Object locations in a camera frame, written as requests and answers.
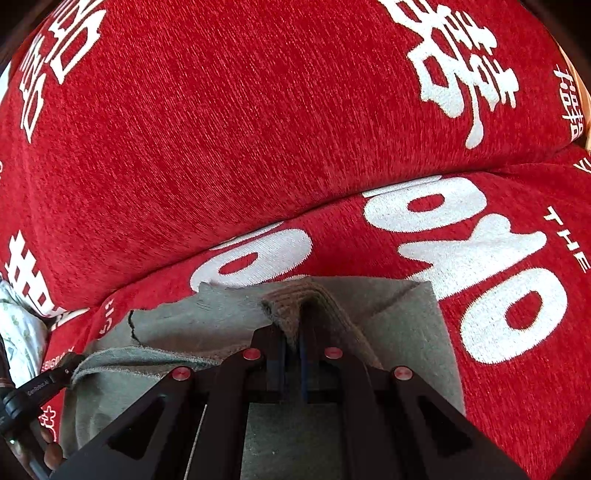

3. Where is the cream cloth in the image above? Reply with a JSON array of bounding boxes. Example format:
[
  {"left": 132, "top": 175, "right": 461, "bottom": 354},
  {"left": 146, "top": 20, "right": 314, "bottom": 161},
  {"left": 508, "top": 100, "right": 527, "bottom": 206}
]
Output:
[{"left": 556, "top": 41, "right": 591, "bottom": 153}]

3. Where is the grey knit sweater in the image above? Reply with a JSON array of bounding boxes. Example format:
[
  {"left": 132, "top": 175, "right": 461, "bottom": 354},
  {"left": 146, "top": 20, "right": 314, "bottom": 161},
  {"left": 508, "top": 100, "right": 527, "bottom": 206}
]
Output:
[{"left": 60, "top": 276, "right": 465, "bottom": 480}]

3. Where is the person's left hand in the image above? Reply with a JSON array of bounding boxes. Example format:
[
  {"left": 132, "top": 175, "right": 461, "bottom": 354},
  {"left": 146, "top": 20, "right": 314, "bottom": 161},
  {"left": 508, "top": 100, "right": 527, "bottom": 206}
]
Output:
[{"left": 7, "top": 425, "right": 65, "bottom": 477}]

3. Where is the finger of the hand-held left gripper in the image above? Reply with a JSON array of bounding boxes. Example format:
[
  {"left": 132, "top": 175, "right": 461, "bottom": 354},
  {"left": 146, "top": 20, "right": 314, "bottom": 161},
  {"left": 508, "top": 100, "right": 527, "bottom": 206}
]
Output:
[{"left": 50, "top": 353, "right": 86, "bottom": 383}]

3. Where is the white patterned cloth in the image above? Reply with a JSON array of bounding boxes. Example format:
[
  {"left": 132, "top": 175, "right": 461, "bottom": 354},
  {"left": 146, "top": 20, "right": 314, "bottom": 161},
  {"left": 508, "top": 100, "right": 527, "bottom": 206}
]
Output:
[{"left": 0, "top": 279, "right": 49, "bottom": 385}]

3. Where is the red printed sofa cover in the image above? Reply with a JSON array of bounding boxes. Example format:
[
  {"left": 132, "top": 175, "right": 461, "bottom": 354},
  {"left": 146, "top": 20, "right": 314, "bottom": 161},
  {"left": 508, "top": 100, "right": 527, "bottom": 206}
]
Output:
[{"left": 0, "top": 0, "right": 591, "bottom": 480}]

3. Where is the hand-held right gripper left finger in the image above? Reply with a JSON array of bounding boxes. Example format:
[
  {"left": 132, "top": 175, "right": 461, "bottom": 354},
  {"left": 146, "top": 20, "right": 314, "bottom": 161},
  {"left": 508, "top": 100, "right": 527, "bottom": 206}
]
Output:
[{"left": 48, "top": 323, "right": 290, "bottom": 480}]

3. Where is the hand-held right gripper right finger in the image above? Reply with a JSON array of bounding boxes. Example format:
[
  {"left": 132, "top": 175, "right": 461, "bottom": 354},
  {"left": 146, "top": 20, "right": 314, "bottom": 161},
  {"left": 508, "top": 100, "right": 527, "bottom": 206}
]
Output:
[{"left": 298, "top": 323, "right": 532, "bottom": 480}]

